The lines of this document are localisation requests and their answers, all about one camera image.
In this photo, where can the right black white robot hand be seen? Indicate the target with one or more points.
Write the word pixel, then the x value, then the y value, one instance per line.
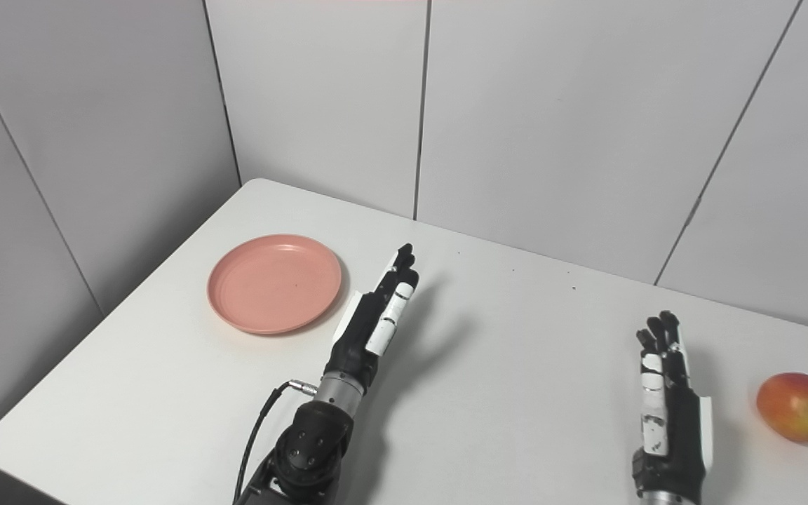
pixel 677 428

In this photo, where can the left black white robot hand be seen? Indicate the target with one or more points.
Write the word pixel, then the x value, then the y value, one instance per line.
pixel 362 326

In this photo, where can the pink round plate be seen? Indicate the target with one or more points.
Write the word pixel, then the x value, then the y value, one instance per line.
pixel 274 284

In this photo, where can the red yellow pomegranate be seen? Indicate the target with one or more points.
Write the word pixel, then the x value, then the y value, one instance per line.
pixel 793 407

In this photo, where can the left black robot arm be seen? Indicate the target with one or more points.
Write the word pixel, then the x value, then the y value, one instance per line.
pixel 309 442

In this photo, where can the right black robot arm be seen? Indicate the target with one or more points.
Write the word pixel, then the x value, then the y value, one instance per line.
pixel 667 499

